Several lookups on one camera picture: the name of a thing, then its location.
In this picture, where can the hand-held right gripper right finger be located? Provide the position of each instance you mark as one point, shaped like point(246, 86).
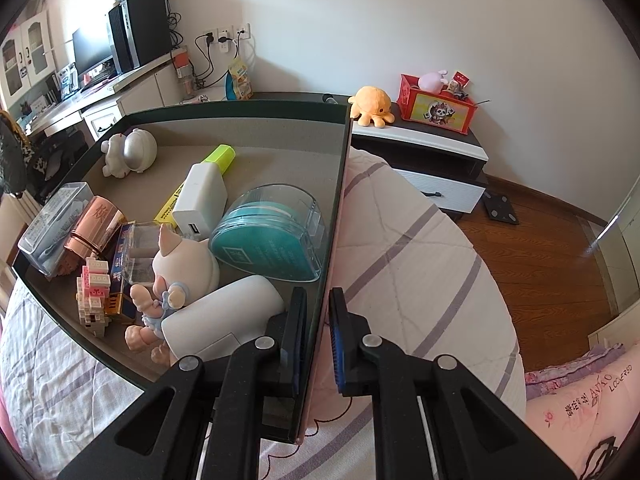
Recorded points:
point(337, 350)

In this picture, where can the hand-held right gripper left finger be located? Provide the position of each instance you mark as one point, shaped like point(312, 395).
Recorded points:
point(299, 345)

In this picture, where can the white oblong device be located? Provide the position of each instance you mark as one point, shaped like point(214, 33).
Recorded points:
point(235, 300)

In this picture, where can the teal brush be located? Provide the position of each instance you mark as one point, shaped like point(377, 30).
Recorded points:
point(270, 230)

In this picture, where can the doll with white cat hat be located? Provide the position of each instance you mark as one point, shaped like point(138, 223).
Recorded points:
point(180, 270)

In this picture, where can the white charger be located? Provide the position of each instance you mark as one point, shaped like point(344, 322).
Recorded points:
point(200, 195)

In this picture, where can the clear plastic cube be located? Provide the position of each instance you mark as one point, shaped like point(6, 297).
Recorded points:
point(142, 255)

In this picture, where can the pink storage box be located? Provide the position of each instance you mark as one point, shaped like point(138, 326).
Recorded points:
point(280, 160)

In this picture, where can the blue yellow slim box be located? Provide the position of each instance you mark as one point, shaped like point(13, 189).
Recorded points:
point(119, 260)

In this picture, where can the yellow highlighter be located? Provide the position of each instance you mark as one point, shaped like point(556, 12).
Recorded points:
point(220, 155)

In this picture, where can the pink white block figure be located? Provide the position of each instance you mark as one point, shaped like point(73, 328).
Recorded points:
point(95, 295)

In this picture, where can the rose gold tube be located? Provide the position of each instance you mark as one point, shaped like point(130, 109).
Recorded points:
point(97, 220)

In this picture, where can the clear labelled plastic box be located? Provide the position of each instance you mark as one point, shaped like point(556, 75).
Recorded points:
point(50, 225)

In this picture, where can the black white nightstand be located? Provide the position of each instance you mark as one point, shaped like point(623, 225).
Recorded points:
point(420, 160)

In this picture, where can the black bathroom scale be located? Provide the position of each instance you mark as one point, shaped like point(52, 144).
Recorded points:
point(500, 207)

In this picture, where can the pink printed quilt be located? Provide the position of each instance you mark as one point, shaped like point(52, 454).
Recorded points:
point(575, 410)

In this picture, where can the orange octopus plush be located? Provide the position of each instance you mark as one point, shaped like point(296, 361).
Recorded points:
point(372, 105)

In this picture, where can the red panda print box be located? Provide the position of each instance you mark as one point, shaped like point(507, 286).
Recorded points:
point(437, 107)

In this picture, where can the low white side table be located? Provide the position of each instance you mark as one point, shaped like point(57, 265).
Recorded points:
point(210, 95)

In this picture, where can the yellow snack bag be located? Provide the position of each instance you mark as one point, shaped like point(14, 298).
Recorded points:
point(240, 77)

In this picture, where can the pink plush toy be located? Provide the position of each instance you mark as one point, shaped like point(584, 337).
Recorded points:
point(432, 80)

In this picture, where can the cream wardrobe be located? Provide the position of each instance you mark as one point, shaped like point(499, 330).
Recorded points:
point(620, 260)

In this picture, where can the small red card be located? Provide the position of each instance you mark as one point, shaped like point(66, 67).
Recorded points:
point(461, 80)

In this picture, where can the bottle with orange label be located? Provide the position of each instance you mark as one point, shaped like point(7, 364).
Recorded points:
point(182, 70)

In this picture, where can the white desk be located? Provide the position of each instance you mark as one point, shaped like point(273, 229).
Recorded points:
point(125, 90)

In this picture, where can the dark printed jacket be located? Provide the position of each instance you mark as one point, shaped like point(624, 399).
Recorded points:
point(10, 155)

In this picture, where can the black computer tower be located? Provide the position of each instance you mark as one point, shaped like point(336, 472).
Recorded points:
point(140, 32)

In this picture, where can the blue white package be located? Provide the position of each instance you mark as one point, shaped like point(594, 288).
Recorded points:
point(65, 80)

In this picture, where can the black computer monitor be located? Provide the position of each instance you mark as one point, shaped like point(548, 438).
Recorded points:
point(92, 52)

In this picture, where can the white glass-door cabinet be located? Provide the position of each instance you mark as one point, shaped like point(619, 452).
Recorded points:
point(27, 55)

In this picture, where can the white wall socket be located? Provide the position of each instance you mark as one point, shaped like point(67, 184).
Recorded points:
point(227, 35)

